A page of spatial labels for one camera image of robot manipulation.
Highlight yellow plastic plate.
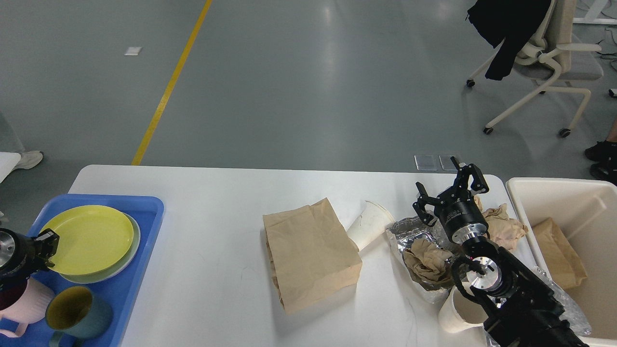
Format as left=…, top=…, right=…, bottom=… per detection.
left=39, top=205, right=134, bottom=275

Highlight blue plastic tray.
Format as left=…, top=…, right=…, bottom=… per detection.
left=0, top=194, right=164, bottom=347

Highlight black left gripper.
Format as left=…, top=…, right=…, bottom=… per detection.
left=0, top=229, right=60, bottom=287

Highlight brown paper bag in bin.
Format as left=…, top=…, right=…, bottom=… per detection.
left=532, top=218, right=588, bottom=290

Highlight beige office chair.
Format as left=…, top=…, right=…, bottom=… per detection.
left=466, top=0, right=603, bottom=137

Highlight white shoe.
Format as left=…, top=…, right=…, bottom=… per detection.
left=13, top=151, right=44, bottom=171

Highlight pale green plate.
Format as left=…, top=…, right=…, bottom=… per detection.
left=60, top=213, right=141, bottom=284

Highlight dark teal mug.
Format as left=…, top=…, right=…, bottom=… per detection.
left=45, top=286, right=114, bottom=347

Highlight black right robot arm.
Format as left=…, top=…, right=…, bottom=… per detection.
left=413, top=156, right=584, bottom=347

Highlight white paper cup lying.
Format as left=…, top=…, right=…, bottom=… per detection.
left=346, top=200, right=395, bottom=251

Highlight crumpled beige napkin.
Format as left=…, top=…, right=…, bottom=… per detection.
left=481, top=203, right=529, bottom=251

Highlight white desk frame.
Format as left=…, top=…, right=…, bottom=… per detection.
left=573, top=0, right=617, bottom=26

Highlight pink ribbed mug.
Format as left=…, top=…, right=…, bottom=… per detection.
left=0, top=277, right=55, bottom=338

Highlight black shoe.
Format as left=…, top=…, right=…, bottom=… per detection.
left=584, top=140, right=617, bottom=162
left=589, top=162, right=617, bottom=186

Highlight white paper cup upright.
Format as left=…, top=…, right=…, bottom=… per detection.
left=438, top=286, right=488, bottom=334

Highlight black jacket on chair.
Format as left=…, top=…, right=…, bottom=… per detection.
left=467, top=0, right=551, bottom=81

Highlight cream plastic bin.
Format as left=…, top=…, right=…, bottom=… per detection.
left=506, top=178, right=617, bottom=347

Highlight crumpled brown napkin in foil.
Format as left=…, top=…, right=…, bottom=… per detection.
left=402, top=239, right=454, bottom=291

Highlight crumpled aluminium foil tray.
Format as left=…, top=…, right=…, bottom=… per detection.
left=386, top=217, right=461, bottom=304

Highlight floor outlet plates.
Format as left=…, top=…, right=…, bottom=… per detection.
left=414, top=154, right=465, bottom=172

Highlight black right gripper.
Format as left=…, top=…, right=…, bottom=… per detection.
left=413, top=156, right=489, bottom=244

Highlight clear plastic wrap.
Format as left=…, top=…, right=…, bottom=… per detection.
left=531, top=266, right=592, bottom=336

